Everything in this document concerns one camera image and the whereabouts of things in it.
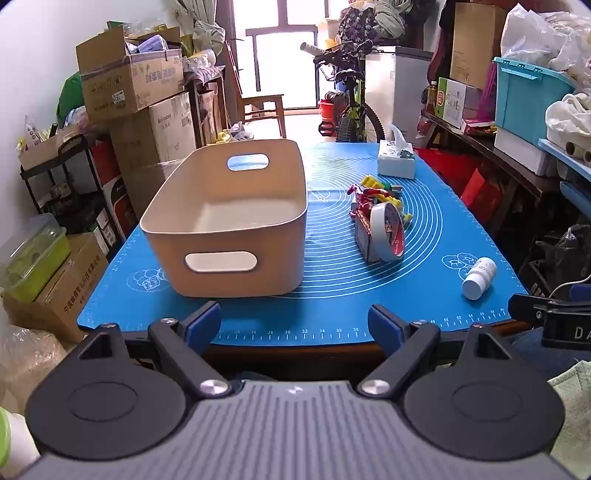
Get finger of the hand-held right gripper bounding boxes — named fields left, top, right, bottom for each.
left=508, top=294, right=551, bottom=324

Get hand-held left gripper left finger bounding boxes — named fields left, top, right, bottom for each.
left=78, top=301, right=232, bottom=400

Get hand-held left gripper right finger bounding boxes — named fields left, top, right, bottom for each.
left=358, top=303, right=513, bottom=398

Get white pill bottle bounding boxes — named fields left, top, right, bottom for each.
left=462, top=257, right=498, bottom=301

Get beige plastic storage bin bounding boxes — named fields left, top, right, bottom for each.
left=139, top=138, right=309, bottom=298

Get yellow toy launcher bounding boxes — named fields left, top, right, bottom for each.
left=360, top=175, right=414, bottom=232

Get person's blue jeans leg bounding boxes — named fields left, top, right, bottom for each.
left=510, top=328, right=591, bottom=380

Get blue silicone mat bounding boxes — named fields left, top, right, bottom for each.
left=78, top=141, right=517, bottom=346

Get light green towel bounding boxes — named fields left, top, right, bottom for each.
left=547, top=362, right=591, bottom=472

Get white tape roll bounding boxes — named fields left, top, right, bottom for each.
left=369, top=202, right=406, bottom=261

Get dark wooden bench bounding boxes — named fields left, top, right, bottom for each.
left=420, top=110, right=561, bottom=236

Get taped brown cardboard box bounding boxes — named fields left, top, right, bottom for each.
left=2, top=232, right=109, bottom=343

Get red white appliance box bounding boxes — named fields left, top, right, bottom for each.
left=90, top=138, right=139, bottom=241

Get red bags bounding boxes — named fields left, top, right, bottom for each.
left=413, top=148, right=504, bottom=217

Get light blue shelf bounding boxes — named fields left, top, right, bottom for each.
left=538, top=138, right=591, bottom=217

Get white foam box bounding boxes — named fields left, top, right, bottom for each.
left=494, top=127, right=559, bottom=176

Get white tissue box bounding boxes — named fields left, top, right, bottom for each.
left=376, top=124, right=417, bottom=180

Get clear bag of pellets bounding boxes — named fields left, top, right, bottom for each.
left=0, top=325, right=68, bottom=411

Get green container with clear lid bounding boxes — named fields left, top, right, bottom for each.
left=0, top=213, right=72, bottom=303

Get black utility cart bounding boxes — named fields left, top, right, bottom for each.
left=19, top=134, right=125, bottom=250

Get white cloth bundle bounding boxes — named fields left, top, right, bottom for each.
left=545, top=92, right=591, bottom=141

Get teal plastic storage tub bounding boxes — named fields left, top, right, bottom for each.
left=492, top=56, right=578, bottom=147

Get green black bicycle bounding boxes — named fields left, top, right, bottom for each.
left=300, top=39, right=386, bottom=143

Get green white carton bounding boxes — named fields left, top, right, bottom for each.
left=436, top=77, right=483, bottom=130

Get white bottle with green cap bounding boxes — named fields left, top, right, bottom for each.
left=0, top=406, right=40, bottom=478

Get wooden chair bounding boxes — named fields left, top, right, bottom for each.
left=226, top=39, right=287, bottom=139

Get cardboard box on cart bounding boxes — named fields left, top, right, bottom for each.
left=18, top=124, right=86, bottom=171

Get white chest freezer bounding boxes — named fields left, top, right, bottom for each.
left=365, top=45, right=435, bottom=141

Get open cardboard box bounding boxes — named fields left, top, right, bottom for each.
left=76, top=25, right=185, bottom=124

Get green plastic bag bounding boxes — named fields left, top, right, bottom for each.
left=56, top=71, right=86, bottom=125

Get white plastic bags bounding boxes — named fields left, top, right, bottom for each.
left=501, top=4, right=591, bottom=84

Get tall brown cardboard box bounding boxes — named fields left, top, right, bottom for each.
left=450, top=2, right=509, bottom=88

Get glass balcony door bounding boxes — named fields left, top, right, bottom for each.
left=231, top=0, right=345, bottom=112

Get pile of clothes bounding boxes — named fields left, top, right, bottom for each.
left=337, top=0, right=426, bottom=47

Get white cable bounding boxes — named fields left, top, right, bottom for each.
left=549, top=276, right=591, bottom=298

